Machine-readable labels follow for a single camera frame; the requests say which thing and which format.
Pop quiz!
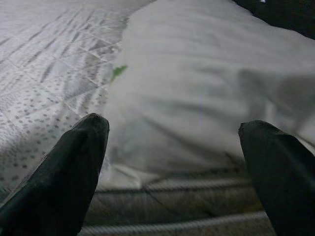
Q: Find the white pillow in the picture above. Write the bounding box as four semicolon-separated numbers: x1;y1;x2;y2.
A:
102;0;315;191

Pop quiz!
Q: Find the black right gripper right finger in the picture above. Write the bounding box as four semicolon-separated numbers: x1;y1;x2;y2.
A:
238;119;315;236

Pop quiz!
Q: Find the white quilted mattress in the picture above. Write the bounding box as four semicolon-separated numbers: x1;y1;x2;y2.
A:
0;0;278;236

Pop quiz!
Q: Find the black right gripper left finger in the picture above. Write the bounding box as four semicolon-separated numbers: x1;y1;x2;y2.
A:
0;113;110;236

